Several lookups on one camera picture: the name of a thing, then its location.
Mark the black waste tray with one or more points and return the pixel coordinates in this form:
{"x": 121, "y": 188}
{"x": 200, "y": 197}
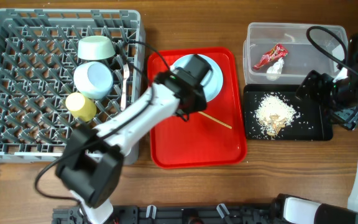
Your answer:
{"x": 309, "y": 121}

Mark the grey dishwasher rack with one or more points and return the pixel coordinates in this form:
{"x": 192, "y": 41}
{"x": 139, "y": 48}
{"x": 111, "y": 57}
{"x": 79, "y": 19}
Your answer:
{"x": 38, "y": 57}

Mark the green bowl with leftovers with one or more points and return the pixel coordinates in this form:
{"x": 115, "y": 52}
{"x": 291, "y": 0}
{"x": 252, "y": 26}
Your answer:
{"x": 95, "y": 47}

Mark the red plastic tray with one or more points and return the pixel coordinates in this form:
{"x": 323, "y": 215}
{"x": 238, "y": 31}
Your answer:
{"x": 200, "y": 141}

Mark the white plastic fork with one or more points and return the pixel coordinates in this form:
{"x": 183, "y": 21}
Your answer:
{"x": 126, "y": 76}

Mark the light blue bowl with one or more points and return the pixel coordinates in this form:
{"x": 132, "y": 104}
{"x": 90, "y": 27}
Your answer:
{"x": 93, "y": 80}

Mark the red snack wrapper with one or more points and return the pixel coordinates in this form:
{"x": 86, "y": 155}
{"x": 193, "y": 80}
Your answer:
{"x": 277, "y": 52}

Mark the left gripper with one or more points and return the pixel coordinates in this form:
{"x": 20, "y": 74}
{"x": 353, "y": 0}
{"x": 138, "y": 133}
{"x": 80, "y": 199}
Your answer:
{"x": 201, "y": 104}

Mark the light blue plate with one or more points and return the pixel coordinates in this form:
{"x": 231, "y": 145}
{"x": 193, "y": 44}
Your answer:
{"x": 212, "y": 83}

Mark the wooden chopstick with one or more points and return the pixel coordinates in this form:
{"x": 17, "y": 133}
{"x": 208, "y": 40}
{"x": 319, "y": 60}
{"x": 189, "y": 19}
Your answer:
{"x": 215, "y": 120}

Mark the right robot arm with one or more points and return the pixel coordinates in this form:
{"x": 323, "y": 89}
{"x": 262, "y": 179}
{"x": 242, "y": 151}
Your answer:
{"x": 292, "y": 209}

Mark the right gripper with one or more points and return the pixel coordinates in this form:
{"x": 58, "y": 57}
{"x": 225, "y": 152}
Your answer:
{"x": 348, "y": 118}

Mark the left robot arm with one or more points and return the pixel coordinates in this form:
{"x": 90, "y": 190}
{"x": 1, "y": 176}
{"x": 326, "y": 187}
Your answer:
{"x": 92, "y": 162}

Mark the white tissue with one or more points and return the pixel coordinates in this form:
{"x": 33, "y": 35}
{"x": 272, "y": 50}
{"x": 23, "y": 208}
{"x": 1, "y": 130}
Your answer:
{"x": 274, "y": 71}

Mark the rice and peanut scraps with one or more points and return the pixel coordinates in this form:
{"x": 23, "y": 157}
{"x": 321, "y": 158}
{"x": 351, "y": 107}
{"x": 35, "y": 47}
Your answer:
{"x": 273, "y": 114}

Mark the yellow plastic cup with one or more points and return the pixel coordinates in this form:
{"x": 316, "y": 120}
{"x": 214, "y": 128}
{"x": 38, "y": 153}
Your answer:
{"x": 80, "y": 106}

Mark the clear plastic bin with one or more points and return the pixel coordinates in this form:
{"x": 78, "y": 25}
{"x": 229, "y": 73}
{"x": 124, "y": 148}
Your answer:
{"x": 301, "y": 59}

